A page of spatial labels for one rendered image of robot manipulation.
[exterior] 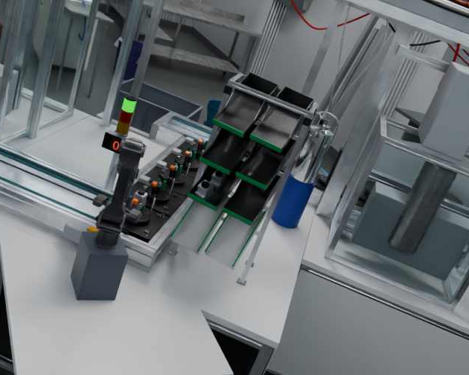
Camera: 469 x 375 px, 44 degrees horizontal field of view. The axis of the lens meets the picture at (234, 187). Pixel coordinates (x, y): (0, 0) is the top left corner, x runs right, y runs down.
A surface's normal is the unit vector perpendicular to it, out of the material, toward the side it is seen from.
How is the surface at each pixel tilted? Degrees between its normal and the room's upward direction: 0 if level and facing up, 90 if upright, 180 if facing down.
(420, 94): 90
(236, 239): 45
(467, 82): 90
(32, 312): 0
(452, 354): 90
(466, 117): 90
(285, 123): 25
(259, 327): 0
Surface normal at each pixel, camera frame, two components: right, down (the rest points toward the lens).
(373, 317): -0.22, 0.33
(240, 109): 0.13, -0.67
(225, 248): -0.04, -0.43
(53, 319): 0.33, -0.86
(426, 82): -0.87, -0.10
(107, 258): 0.38, 0.50
